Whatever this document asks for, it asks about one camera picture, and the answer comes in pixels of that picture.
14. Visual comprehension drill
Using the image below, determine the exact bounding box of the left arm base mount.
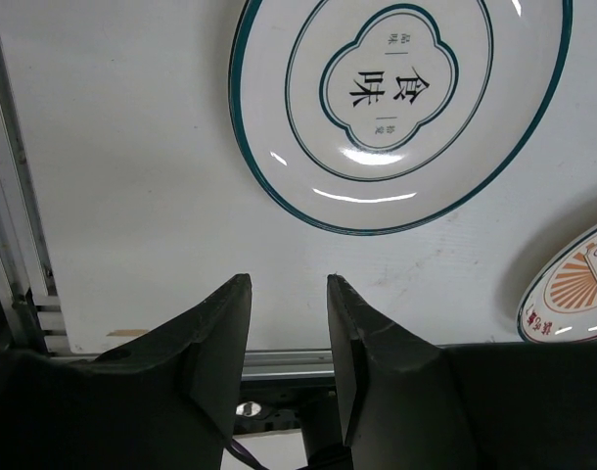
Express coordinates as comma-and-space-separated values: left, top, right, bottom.
226, 376, 353, 469

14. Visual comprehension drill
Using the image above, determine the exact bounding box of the green quatrefoil plate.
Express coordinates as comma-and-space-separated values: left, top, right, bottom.
228, 1, 574, 236

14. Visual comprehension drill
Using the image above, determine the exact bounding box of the orange sunburst plate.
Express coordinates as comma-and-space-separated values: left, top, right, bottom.
516, 225, 597, 344

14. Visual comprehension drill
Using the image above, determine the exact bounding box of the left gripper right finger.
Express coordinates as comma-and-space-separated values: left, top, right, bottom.
327, 274, 597, 469

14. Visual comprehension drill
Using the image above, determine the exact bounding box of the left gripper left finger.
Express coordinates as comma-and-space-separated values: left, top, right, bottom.
0, 274, 252, 469

